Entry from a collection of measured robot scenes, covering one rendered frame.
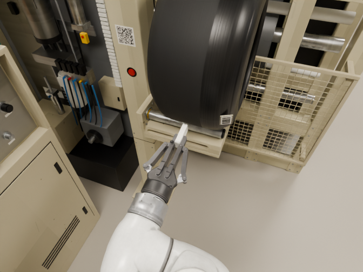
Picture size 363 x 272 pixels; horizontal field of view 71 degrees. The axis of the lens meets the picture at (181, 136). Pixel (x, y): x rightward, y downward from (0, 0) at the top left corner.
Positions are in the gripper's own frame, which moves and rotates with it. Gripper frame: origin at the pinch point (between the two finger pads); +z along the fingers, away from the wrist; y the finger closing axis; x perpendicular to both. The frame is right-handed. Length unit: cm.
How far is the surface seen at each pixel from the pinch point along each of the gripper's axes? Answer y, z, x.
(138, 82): 32.0, 29.5, 15.1
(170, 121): 14.1, 20.6, 24.6
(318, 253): -79, 15, 116
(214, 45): -3.6, 18.5, -19.0
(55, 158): 61, -7, 37
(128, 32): 32.5, 32.6, -6.8
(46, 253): 61, -43, 74
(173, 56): 7.4, 15.5, -15.0
